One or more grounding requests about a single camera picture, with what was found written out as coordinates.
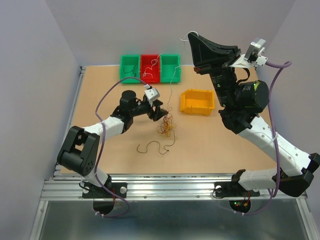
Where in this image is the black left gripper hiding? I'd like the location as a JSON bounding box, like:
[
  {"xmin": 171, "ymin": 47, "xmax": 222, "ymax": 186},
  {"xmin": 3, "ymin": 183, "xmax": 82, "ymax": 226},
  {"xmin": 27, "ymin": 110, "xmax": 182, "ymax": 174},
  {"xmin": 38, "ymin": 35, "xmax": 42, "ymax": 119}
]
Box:
[{"xmin": 130, "ymin": 99, "xmax": 168, "ymax": 122}]

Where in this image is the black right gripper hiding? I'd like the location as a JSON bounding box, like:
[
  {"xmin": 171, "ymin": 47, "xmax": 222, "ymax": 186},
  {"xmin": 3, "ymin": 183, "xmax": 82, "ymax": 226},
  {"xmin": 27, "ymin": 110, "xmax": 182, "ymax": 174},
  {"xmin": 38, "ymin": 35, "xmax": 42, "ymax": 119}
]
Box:
[{"xmin": 188, "ymin": 31, "xmax": 243, "ymax": 108}]

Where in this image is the white wire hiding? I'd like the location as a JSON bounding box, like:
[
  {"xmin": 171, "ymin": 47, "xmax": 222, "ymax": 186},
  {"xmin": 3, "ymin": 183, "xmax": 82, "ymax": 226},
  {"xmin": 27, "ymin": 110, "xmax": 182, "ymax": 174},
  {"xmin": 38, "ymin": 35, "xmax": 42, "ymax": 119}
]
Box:
[
  {"xmin": 141, "ymin": 53, "xmax": 163, "ymax": 80},
  {"xmin": 166, "ymin": 31, "xmax": 200, "ymax": 111}
]

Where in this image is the dark brown wire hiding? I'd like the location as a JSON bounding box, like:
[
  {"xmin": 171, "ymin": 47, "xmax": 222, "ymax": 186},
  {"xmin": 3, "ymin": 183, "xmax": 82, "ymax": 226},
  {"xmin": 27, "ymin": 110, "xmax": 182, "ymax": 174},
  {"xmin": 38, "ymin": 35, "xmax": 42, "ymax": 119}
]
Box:
[{"xmin": 122, "ymin": 64, "xmax": 139, "ymax": 79}]

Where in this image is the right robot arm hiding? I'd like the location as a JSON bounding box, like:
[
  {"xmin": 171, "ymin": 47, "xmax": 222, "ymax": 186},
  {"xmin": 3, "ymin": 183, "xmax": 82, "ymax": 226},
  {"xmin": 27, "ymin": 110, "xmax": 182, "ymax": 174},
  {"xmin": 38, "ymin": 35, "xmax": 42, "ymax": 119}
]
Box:
[{"xmin": 187, "ymin": 31, "xmax": 320, "ymax": 198}]

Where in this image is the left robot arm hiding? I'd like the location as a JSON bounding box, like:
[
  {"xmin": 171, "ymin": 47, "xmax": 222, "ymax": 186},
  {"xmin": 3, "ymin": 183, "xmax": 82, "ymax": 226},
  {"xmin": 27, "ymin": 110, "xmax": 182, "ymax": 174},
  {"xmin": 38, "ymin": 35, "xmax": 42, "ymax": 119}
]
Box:
[{"xmin": 57, "ymin": 87, "xmax": 168, "ymax": 197}]

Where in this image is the yellow plastic bin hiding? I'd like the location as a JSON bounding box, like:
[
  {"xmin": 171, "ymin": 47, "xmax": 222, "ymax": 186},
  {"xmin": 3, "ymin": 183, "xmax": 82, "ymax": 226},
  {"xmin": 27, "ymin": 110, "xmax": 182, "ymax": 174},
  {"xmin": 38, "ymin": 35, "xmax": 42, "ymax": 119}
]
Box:
[{"xmin": 180, "ymin": 89, "xmax": 215, "ymax": 116}]

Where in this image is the right green plastic bin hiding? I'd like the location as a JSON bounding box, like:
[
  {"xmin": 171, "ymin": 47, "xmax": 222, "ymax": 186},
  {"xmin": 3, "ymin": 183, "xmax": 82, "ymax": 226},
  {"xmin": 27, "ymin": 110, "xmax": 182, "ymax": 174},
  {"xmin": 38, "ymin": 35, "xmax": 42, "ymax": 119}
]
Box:
[{"xmin": 160, "ymin": 54, "xmax": 181, "ymax": 84}]

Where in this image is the green plastic bin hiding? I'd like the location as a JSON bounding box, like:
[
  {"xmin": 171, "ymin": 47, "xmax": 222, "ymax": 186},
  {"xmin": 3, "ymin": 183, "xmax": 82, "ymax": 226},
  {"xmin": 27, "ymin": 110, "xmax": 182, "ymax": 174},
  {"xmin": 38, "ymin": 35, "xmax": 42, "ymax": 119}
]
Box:
[
  {"xmin": 160, "ymin": 54, "xmax": 181, "ymax": 84},
  {"xmin": 119, "ymin": 54, "xmax": 141, "ymax": 85}
]

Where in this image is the red plastic bin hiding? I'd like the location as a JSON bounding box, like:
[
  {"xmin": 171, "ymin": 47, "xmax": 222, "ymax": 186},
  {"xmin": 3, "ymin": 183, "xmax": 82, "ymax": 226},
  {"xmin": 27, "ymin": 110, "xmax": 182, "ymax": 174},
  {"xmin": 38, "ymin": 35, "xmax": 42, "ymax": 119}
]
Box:
[{"xmin": 140, "ymin": 54, "xmax": 161, "ymax": 84}]

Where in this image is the left green plastic bin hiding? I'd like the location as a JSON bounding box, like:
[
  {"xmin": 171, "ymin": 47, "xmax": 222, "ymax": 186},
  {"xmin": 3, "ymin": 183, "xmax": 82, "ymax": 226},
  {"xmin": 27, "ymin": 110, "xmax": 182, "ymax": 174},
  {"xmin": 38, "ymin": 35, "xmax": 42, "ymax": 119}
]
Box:
[{"xmin": 119, "ymin": 54, "xmax": 141, "ymax": 85}]

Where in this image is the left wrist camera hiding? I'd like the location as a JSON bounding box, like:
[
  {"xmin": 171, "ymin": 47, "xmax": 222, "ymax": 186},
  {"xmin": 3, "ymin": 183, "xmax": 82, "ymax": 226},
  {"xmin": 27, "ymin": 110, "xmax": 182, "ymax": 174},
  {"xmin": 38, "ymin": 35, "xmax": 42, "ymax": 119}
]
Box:
[{"xmin": 144, "ymin": 84, "xmax": 160, "ymax": 107}]

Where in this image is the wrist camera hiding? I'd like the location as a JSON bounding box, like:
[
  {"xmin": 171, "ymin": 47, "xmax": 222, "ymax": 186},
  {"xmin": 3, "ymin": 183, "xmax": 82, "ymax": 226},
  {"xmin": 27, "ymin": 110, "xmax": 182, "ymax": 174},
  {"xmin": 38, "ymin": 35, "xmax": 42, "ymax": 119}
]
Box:
[
  {"xmin": 144, "ymin": 84, "xmax": 160, "ymax": 107},
  {"xmin": 230, "ymin": 38, "xmax": 268, "ymax": 69}
]

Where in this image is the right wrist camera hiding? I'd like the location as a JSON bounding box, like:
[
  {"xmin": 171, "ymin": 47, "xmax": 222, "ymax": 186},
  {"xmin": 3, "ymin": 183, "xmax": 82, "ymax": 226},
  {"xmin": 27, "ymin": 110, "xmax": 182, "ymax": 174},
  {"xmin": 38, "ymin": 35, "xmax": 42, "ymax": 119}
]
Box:
[{"xmin": 230, "ymin": 38, "xmax": 268, "ymax": 69}]

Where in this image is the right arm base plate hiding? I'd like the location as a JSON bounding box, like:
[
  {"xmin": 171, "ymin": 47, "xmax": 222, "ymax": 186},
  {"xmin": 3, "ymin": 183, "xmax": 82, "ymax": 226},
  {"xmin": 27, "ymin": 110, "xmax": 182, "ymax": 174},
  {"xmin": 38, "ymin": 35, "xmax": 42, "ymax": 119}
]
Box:
[{"xmin": 212, "ymin": 181, "xmax": 260, "ymax": 199}]

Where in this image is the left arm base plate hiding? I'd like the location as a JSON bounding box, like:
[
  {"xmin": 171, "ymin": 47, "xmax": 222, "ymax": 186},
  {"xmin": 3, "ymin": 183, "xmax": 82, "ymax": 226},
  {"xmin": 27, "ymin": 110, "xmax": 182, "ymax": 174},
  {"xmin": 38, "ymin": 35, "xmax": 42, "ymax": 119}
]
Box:
[{"xmin": 78, "ymin": 181, "xmax": 127, "ymax": 199}]

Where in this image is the aluminium rail frame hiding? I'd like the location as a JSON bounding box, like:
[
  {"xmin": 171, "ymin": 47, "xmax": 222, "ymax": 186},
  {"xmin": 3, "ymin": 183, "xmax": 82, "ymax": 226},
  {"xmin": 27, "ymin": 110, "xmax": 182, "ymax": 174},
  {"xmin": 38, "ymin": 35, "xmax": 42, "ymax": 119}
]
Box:
[{"xmin": 27, "ymin": 65, "xmax": 320, "ymax": 240}]

